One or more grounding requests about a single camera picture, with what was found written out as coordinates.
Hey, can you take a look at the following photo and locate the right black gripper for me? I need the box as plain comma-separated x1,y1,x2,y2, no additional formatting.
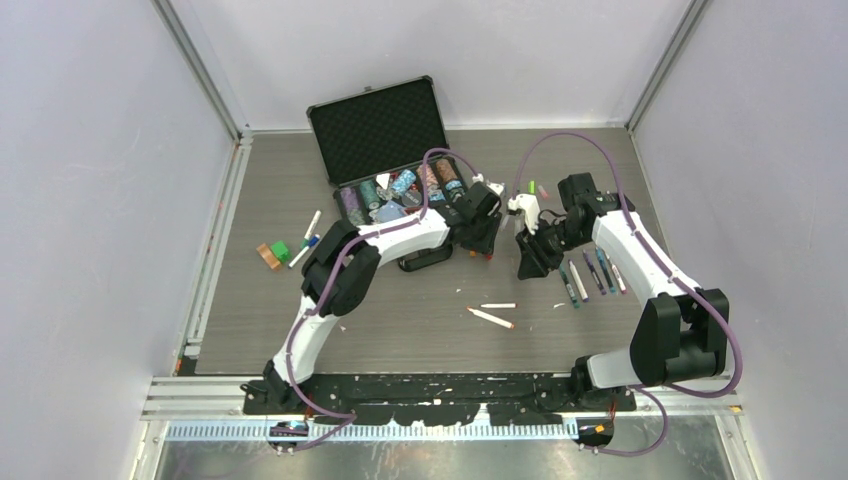
516,217,589,280

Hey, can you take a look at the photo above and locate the dark green marker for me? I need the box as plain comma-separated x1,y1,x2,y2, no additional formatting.
558,264,580,309

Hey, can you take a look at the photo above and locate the dark purple marker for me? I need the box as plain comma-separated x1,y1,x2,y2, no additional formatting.
582,250,607,295

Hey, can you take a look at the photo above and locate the purple cap white marker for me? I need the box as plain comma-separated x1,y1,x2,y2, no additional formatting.
568,260,589,303

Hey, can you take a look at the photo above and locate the light blue marker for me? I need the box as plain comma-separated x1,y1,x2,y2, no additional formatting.
595,247,617,294

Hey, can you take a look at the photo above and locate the magenta cap white marker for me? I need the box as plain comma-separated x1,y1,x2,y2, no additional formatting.
607,257,627,295

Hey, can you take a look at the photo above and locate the orange cap white marker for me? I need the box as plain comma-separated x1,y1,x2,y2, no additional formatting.
466,306,515,330

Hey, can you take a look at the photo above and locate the blue tip white marker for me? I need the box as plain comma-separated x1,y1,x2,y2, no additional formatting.
287,234,320,269

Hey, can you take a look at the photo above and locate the green tip white marker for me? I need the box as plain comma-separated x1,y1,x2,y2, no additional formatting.
301,210,322,248

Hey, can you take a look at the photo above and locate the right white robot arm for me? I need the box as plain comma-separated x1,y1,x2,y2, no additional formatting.
508,173,729,411

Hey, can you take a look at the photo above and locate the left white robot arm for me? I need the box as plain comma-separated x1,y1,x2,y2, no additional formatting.
241,177,504,415

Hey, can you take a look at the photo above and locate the black poker chip case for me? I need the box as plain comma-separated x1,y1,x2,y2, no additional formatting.
305,75,484,273

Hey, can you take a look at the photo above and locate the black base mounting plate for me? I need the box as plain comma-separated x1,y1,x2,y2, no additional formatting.
240,373,636,426

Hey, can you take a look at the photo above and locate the green toy block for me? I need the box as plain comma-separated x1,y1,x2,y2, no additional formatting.
270,241,292,263

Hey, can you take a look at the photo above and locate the brown wooden block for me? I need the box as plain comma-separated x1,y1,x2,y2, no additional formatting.
256,243,282,271

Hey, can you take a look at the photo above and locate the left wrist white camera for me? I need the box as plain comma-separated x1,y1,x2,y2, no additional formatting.
472,173,505,197

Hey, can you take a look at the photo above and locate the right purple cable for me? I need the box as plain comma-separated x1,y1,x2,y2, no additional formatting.
513,131,745,458

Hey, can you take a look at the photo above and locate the purple cable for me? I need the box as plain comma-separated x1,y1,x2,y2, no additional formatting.
268,147,478,455
513,131,745,458

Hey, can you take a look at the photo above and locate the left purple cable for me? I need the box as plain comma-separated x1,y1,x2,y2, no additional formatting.
268,147,478,455

